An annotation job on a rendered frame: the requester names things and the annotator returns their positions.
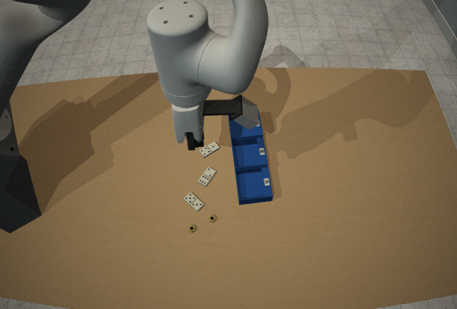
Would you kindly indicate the blue rack of three bins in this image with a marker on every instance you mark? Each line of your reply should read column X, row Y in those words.
column 250, row 163

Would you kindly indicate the white domino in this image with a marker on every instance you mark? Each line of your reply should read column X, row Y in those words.
column 209, row 149
column 193, row 201
column 207, row 176

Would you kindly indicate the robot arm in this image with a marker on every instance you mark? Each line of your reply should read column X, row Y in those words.
column 190, row 58

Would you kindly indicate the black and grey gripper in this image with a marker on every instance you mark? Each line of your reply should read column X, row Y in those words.
column 189, row 122

